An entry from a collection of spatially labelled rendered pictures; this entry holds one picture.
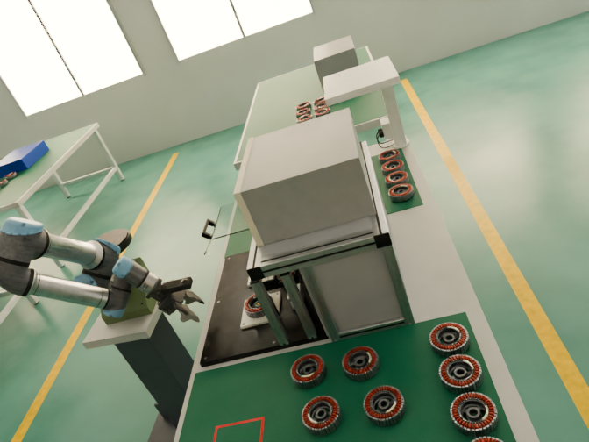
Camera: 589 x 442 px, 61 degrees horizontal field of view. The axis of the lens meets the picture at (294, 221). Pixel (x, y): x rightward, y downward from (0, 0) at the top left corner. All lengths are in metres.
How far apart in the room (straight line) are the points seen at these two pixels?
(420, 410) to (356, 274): 0.42
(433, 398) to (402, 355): 0.18
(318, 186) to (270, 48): 4.90
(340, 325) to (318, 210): 0.40
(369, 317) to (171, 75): 5.31
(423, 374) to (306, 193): 0.63
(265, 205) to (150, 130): 5.46
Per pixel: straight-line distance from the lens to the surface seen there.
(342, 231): 1.51
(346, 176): 1.47
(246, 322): 1.88
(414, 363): 1.57
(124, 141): 7.09
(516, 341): 2.60
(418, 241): 2.01
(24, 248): 1.84
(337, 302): 1.61
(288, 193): 1.49
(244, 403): 1.67
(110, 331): 2.33
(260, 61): 6.35
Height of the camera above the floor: 1.93
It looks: 29 degrees down
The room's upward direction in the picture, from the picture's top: 22 degrees counter-clockwise
